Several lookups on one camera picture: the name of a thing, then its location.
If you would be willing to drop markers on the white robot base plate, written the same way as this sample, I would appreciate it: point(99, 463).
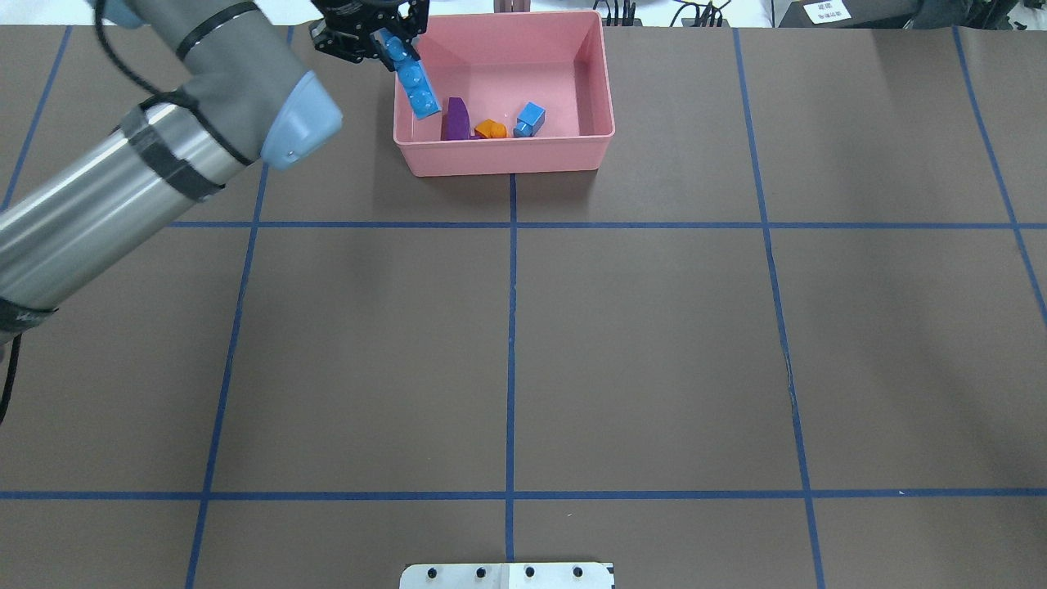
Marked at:
point(509, 575)

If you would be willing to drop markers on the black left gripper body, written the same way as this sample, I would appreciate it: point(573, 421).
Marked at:
point(353, 38)

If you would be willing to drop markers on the orange block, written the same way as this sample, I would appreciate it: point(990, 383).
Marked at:
point(490, 129)

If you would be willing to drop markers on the pink plastic box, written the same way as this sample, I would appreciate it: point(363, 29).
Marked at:
point(498, 63)

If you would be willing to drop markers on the small blue block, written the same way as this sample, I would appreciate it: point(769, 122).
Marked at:
point(530, 120)

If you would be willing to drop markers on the purple block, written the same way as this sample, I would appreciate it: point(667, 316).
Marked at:
point(456, 124)

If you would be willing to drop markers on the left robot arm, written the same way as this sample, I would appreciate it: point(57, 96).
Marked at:
point(249, 98)

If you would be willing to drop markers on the long blue block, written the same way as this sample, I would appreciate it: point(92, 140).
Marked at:
point(411, 75)

